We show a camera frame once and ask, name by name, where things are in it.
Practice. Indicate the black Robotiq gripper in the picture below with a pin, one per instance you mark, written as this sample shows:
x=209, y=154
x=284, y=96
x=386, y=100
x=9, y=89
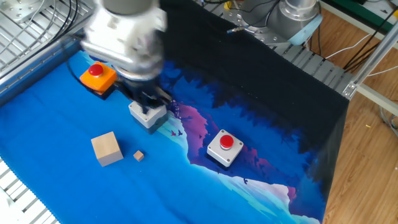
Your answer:
x=140, y=88

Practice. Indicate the grey box small red button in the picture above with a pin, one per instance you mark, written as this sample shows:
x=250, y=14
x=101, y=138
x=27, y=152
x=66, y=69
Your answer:
x=149, y=119

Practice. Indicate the orange box red button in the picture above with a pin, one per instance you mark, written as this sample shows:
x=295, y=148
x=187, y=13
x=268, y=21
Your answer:
x=101, y=82

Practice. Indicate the grey box large red button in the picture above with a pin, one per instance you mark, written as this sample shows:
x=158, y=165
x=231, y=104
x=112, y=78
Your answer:
x=224, y=155

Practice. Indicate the tiny wooden cube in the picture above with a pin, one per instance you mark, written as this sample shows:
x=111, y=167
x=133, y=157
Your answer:
x=138, y=155

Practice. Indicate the large wooden cube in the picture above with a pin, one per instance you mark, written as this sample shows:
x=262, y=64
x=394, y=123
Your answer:
x=107, y=149

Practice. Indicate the white vented wrist box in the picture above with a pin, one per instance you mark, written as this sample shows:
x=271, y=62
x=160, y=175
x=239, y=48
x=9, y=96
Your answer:
x=124, y=34

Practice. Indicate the blue mountain print cloth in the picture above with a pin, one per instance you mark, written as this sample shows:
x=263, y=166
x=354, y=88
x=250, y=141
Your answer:
x=62, y=186

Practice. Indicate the yellow tool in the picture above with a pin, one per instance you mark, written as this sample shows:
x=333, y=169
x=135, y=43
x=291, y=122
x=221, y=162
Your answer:
x=228, y=4

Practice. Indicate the silver mounting plate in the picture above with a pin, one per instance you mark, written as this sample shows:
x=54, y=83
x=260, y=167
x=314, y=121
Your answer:
x=18, y=11

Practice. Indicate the aluminium frame beam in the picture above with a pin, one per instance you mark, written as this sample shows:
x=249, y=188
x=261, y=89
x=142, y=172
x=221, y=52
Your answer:
x=379, y=98

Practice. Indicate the aluminium frame post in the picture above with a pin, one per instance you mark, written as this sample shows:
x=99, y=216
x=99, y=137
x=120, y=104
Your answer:
x=376, y=53

